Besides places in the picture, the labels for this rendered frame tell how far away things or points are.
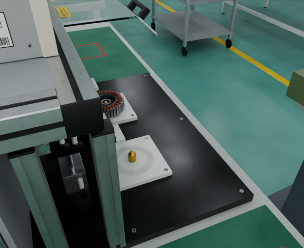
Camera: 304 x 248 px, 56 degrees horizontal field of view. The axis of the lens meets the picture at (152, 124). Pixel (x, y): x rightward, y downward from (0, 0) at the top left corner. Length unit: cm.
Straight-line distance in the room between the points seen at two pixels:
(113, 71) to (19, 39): 78
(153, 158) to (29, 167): 39
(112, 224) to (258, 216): 33
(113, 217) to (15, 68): 28
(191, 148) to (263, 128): 149
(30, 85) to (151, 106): 60
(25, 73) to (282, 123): 208
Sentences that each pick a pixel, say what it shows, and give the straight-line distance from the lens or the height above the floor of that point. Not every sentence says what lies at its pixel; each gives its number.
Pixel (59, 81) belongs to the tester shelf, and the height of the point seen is 112.
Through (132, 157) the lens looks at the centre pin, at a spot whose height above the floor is 80.
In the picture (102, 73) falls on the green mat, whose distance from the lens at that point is 119.
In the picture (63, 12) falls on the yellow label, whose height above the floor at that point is 107.
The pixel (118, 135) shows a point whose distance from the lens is 64.
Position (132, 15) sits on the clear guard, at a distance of 77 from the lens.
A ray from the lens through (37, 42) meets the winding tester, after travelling 44.
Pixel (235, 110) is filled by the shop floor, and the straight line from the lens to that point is 235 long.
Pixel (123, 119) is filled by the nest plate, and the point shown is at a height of 78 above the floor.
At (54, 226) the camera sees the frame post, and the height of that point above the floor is 90.
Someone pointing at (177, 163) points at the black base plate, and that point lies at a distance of 73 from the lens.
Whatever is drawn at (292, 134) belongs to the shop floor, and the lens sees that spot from 226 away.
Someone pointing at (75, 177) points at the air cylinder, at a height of 82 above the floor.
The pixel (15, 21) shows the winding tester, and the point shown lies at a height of 117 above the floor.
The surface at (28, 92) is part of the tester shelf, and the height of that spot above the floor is 111.
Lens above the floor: 129
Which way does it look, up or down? 38 degrees down
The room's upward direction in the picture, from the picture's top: straight up
